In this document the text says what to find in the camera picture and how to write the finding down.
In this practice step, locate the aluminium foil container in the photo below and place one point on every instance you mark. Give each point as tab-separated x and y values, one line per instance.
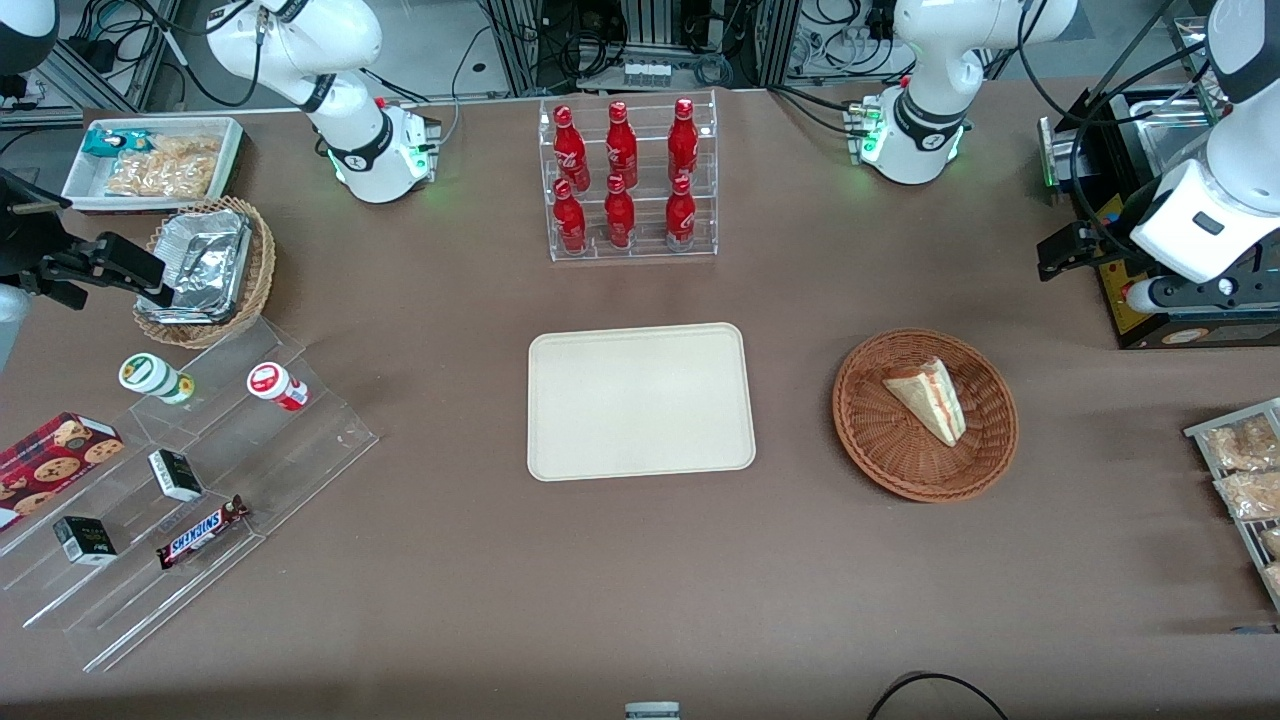
200	265

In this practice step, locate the red cola bottle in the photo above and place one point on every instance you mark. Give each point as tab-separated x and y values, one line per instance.
619	212
569	215
680	210
621	142
683	138
568	145

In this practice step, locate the clear bag of pastry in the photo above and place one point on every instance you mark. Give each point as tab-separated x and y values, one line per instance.
1250	495
1240	445
1272	542

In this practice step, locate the brown wicker basket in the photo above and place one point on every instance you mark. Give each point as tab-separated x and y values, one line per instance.
880	440

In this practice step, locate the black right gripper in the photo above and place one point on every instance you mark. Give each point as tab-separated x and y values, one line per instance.
22	243

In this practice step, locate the black equipment rack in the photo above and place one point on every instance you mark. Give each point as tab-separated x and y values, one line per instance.
560	30

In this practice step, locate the small black box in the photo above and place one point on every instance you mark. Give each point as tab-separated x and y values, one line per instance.
175	475
85	540

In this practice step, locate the grey device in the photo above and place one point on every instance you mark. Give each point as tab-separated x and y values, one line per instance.
652	712

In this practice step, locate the Snickers chocolate bar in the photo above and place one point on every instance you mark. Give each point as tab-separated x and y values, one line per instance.
200	532

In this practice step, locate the clear acrylic bottle rack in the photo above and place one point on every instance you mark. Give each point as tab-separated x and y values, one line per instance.
645	140

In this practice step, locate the white plastic bin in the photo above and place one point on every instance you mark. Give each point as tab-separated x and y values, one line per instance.
85	182

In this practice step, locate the black food warmer machine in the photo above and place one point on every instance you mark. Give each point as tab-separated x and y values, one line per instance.
1240	335

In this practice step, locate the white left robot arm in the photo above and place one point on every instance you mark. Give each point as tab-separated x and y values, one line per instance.
930	60

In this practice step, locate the green lid cup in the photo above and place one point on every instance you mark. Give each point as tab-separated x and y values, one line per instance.
150	375

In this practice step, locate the light wicker basket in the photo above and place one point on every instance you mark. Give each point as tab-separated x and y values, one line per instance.
262	270

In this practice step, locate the white power strip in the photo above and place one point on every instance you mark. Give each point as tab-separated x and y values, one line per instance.
648	73

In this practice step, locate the silver metal side box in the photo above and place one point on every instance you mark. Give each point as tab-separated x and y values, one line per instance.
1060	155

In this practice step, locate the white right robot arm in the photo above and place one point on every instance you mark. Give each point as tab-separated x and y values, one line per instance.
345	110

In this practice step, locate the red lid cup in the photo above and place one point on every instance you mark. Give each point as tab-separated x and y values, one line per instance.
272	384

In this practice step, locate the beige plastic tray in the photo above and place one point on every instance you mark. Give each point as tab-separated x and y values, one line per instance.
620	400

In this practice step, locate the red cookie box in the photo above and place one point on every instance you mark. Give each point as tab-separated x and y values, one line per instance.
50	465

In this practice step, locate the tray of packaged snacks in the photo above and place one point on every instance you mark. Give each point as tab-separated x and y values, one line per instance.
1200	432

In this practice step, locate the teal snack packet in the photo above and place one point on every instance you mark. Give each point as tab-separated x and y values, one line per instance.
105	142

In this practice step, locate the steel food pan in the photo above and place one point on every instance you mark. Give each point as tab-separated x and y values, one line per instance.
1175	130

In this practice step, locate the clear acrylic stepped display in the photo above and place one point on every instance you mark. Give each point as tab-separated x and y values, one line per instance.
300	440

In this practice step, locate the clear bag of fried snacks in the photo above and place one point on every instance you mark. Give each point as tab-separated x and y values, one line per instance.
165	165

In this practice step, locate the triangular sandwich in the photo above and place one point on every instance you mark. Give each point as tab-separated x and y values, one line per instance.
930	400

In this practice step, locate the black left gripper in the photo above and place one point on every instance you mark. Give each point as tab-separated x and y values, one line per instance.
1122	222

